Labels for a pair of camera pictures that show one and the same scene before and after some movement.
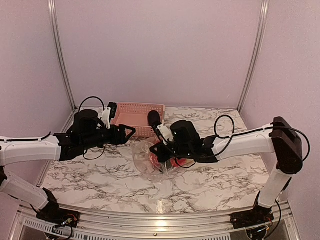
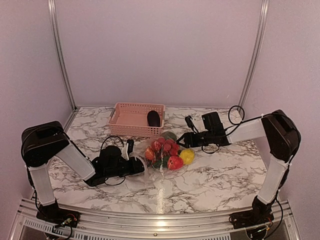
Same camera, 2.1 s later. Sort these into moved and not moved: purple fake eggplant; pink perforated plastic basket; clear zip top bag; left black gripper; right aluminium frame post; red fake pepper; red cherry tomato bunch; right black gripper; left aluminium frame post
Moved: clear zip top bag; left black gripper; red fake pepper; right black gripper; red cherry tomato bunch
Not moved: pink perforated plastic basket; right aluminium frame post; purple fake eggplant; left aluminium frame post
